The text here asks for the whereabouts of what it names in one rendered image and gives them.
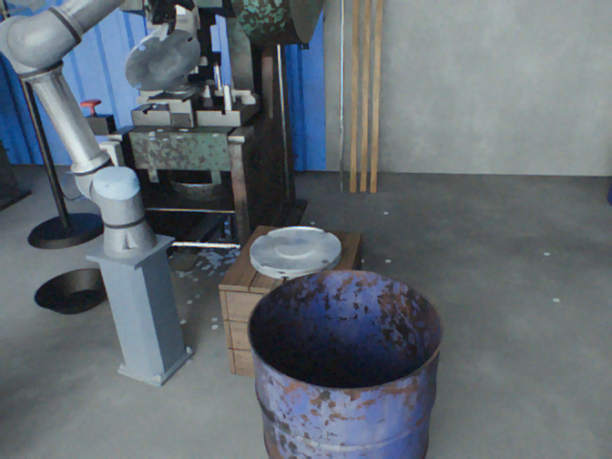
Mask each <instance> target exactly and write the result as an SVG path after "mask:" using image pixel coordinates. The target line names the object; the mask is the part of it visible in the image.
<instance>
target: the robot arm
mask: <svg viewBox="0 0 612 459"><path fill-rule="evenodd" d="M126 1H127V0H68V1H65V2H64V3H63V4H62V5H61V6H53V5H51V6H50V7H48V8H47V10H46V11H44V12H42V13H41V14H38V15H35V16H30V17H29V16H26V15H15V16H12V17H9V18H7V19H6V20H5V21H4V22H3V23H2V24H1V25H0V49H1V51H2V53H3V54H4V55H5V57H6V58H7V59H10V61H11V63H12V65H13V67H14V68H15V71H16V73H17V74H18V76H19V77H20V78H21V80H24V81H25V82H28V83H29V84H31V86H32V88H33V89H34V92H35V94H36V96H37V98H38V100H39V103H41V104H42V106H43V108H44V110H45V112H46V114H47V116H48V118H49V120H51V122H52V124H53V126H54V128H55V130H56V133H57V134H58V135H59V138H61V140H62V142H63V144H64V145H65V147H66V151H67V153H68V155H69V156H71V158H72V159H73V165H72V168H71V169H72V171H73V172H74V175H75V177H76V183H77V187H78V189H79V190H80V191H82V193H83V194H84V195H85V196H87V198H88V199H90V200H93V201H94V202H95V203H96V204H97V205H98V206H99V207H100V212H101V216H102V219H103V220H104V224H105V240H104V250H105V253H106V254H107V255H108V256H109V257H112V258H131V257H136V256H140V255H142V254H145V253H147V252H149V251H152V250H153V248H154V247H155V246H156V245H157V239H156V234H155V232H154V231H153V229H152V228H151V226H150V225H148V222H147V220H146V216H145V211H144V206H143V201H142V196H141V191H140V183H139V180H138V179H137V175H136V173H135V172H134V170H133V169H131V168H126V167H123V168H122V167H117V166H115V164H114V162H113V160H112V157H111V156H110V154H109V153H107V152H104V151H102V150H101V149H100V146H99V145H98V143H97V140H96V138H95V136H93V133H92V131H91V129H90V127H89V125H88V123H87V120H86V118H85V116H83V114H82V112H81V109H80V107H79V105H78V103H77V100H76V98H75V96H73V94H72V92H71V90H70V87H69V85H68V83H67V81H66V79H65V76H63V74H62V68H63V65H64V64H65V63H63V61H62V59H61V58H63V57H64V56H66V55H67V53H69V52H70V51H71V50H72V49H73V48H74V47H76V46H78V45H79V44H81V43H82V35H83V34H84V33H86V32H87V31H89V30H91V28H92V27H93V26H95V25H96V24H97V23H98V22H101V21H102V20H103V19H105V18H106V16H107V15H109V14H110V13H111V12H113V11H115V10H116V9H117V8H118V7H120V5H121V4H123V3H125V2H126ZM147 2H148V6H144V0H143V2H142V8H141V9H146V10H148V16H149V22H148V23H147V28H150V29H155V31H153V32H152V35H153V36H154V37H160V40H159V41H163V40H165V39H166V38H168V37H169V35H171V34H172V33H173V31H174V30H175V27H176V21H177V8H176V6H179V7H183V8H185V9H187V10H189V11H190V12H191V10H192V9H193V8H195V7H196V6H195V4H193V0H147Z"/></svg>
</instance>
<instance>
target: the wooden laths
mask: <svg viewBox="0 0 612 459"><path fill-rule="evenodd" d="M382 17H383V0H377V1H375V39H374V77H373V115H372V174H371V189H370V192H376V180H377V148H378V116H379V83H381V50H382ZM370 33H371V0H365V14H364V18H363V71H362V174H361V191H366V163H367V121H368V96H369V77H370ZM358 54H359V0H353V20H352V114H351V191H352V192H355V180H356V118H358ZM343 120H344V0H342V12H341V13H340V191H342V146H343Z"/></svg>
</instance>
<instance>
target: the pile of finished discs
mask: <svg viewBox="0 0 612 459"><path fill-rule="evenodd" d="M341 250H342V245H341V243H340V241H339V240H338V239H337V238H336V237H335V235H334V234H331V233H330V232H328V233H325V232H324V231H323V229H315V228H307V227H293V228H285V229H276V230H273V231H270V232H269V234H267V235H266V237H262V235H261V237H259V238H258V239H256V240H255V241H254V242H253V244H252V246H251V248H250V256H251V262H252V265H253V267H254V268H255V269H256V270H257V271H259V272H261V273H262V274H266V275H268V276H271V277H274V279H281V280H284V277H283V276H286V277H288V279H286V280H292V279H295V277H298V276H301V275H304V274H309V273H313V272H318V271H326V270H331V269H334V268H335V267H336V266H337V265H338V262H339V261H340V259H341Z"/></svg>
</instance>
